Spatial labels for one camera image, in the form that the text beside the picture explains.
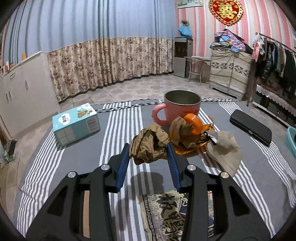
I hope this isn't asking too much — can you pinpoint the orange snack wrapper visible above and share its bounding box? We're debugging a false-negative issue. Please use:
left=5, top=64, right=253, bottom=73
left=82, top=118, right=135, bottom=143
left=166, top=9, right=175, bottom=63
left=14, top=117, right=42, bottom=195
left=169, top=117, right=214, bottom=155

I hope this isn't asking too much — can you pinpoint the blue and floral curtain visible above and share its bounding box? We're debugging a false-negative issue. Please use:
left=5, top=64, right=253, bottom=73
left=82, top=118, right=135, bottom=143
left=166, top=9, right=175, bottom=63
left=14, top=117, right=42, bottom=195
left=1, top=1, right=176, bottom=102

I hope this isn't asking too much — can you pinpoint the black glasses case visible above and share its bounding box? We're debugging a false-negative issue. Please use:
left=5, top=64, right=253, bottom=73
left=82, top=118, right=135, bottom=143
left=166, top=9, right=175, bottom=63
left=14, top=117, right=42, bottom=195
left=230, top=110, right=272, bottom=147

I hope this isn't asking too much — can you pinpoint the grey striped tablecloth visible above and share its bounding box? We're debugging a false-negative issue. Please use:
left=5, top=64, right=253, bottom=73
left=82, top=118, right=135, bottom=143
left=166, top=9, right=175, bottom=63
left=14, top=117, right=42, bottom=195
left=14, top=98, right=295, bottom=240

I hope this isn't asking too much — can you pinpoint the white cabinet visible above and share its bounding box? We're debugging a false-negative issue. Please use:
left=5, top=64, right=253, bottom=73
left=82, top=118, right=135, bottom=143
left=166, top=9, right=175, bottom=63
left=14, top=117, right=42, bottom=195
left=1, top=51, right=60, bottom=138

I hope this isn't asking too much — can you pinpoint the light blue laundry basket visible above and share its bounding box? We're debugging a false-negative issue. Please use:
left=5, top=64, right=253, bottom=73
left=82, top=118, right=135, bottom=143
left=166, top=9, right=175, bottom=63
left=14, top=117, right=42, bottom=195
left=285, top=126, right=296, bottom=158

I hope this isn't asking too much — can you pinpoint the patterned snack bag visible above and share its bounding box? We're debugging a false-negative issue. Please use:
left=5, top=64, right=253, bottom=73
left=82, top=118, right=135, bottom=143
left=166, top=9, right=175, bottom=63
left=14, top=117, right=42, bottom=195
left=138, top=189, right=215, bottom=241

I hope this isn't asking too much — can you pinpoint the orange plastic lid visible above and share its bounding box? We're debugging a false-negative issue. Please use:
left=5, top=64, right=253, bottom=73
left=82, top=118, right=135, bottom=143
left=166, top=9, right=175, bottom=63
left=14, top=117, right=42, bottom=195
left=184, top=113, right=203, bottom=135

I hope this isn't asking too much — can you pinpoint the small potted plant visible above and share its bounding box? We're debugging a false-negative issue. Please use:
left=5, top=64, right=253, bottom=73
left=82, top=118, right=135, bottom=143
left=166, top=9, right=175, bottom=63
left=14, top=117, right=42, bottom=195
left=180, top=20, right=190, bottom=27

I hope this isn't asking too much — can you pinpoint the beige tissue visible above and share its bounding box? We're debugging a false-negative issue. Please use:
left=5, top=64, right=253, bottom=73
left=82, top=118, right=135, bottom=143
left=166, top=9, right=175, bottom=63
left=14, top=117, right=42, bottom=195
left=204, top=130, right=243, bottom=177

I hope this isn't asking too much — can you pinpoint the low shelf with lace cover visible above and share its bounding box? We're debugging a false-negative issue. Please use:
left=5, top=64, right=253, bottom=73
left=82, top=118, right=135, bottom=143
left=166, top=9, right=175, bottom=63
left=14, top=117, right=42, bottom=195
left=251, top=84, right=295, bottom=128

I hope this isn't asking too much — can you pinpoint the blue bag on dispenser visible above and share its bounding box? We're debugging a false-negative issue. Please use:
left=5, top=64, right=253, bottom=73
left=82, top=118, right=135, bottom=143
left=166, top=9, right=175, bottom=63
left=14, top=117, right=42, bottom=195
left=178, top=26, right=192, bottom=38

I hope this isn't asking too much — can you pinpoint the pile of folded clothes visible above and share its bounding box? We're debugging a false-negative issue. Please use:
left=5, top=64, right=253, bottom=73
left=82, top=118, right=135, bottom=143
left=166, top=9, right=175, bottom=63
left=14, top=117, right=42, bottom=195
left=210, top=29, right=253, bottom=54

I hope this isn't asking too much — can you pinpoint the brown crumpled paper on wrapper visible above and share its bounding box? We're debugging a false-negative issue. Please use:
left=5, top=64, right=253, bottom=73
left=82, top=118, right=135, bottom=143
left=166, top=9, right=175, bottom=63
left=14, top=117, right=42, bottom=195
left=169, top=116, right=197, bottom=149

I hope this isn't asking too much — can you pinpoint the cloth covered cabinet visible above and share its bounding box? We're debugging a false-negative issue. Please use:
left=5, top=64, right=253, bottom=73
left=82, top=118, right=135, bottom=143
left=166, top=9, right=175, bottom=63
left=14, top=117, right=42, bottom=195
left=209, top=47, right=251, bottom=100

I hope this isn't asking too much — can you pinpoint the red heart wall decoration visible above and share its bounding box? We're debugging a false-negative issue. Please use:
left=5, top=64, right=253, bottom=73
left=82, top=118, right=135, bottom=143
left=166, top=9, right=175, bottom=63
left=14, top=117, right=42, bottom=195
left=209, top=0, right=244, bottom=26

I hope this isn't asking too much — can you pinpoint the small metal side table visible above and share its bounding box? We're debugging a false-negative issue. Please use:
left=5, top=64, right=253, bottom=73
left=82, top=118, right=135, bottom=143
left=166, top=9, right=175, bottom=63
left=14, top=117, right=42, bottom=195
left=185, top=56, right=211, bottom=84

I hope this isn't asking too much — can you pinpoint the pink metal mug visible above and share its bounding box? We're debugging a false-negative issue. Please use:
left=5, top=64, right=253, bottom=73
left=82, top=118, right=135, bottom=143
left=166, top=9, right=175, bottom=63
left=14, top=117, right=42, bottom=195
left=152, top=89, right=202, bottom=126

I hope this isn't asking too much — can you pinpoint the light blue tissue box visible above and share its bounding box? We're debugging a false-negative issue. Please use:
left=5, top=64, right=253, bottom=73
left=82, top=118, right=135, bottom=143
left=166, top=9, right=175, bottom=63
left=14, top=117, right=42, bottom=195
left=52, top=103, right=100, bottom=147

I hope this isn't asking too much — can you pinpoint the brown paper ball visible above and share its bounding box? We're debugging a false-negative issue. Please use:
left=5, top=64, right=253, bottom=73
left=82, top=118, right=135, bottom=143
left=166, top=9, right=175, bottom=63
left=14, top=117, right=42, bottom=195
left=129, top=123, right=169, bottom=166

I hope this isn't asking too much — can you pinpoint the clothes rack with garments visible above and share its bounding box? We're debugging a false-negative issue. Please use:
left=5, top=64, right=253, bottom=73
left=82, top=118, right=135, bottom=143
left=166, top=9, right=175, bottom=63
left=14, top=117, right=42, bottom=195
left=247, top=32, right=295, bottom=109

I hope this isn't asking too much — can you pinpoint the grey water dispenser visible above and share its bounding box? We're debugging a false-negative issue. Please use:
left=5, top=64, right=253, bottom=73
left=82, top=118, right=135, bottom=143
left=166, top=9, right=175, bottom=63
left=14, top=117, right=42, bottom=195
left=173, top=37, right=193, bottom=78

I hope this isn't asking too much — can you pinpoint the wall picture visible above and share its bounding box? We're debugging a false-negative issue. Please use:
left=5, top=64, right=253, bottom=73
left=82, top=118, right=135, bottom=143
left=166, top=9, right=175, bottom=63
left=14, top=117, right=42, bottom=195
left=176, top=0, right=204, bottom=9

